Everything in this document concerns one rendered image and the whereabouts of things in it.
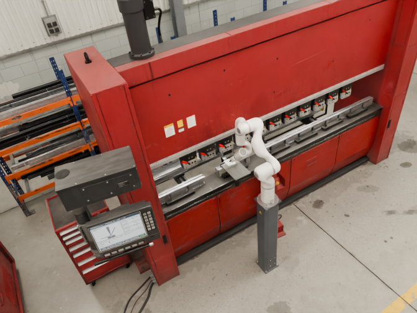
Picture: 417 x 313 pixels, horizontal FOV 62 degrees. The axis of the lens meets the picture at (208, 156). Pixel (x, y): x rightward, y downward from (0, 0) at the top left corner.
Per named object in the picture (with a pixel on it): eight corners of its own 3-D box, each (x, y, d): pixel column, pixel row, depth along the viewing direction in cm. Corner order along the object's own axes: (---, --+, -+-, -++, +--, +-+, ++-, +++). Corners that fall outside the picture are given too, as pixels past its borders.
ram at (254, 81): (146, 172, 307) (123, 91, 257) (143, 167, 313) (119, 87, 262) (383, 68, 406) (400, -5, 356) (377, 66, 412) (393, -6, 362)
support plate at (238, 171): (235, 181, 337) (235, 180, 337) (221, 166, 356) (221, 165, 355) (251, 173, 343) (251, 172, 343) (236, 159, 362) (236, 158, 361)
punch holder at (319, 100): (313, 112, 382) (315, 99, 371) (308, 108, 388) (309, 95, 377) (324, 107, 387) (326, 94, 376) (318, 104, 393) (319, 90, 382)
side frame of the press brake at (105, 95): (159, 286, 368) (90, 94, 223) (131, 233, 428) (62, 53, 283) (180, 274, 377) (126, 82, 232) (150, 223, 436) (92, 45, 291)
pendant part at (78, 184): (96, 272, 261) (53, 191, 208) (93, 246, 280) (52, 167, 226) (161, 248, 272) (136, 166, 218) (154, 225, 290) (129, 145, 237)
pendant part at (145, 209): (102, 259, 252) (85, 227, 230) (100, 246, 261) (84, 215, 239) (161, 238, 262) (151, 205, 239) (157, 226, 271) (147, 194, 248)
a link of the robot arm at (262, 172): (277, 185, 299) (278, 164, 284) (260, 195, 293) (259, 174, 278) (269, 177, 308) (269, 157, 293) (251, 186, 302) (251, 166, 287)
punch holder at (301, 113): (300, 118, 375) (300, 105, 365) (294, 115, 381) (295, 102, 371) (310, 113, 380) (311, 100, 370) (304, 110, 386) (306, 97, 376)
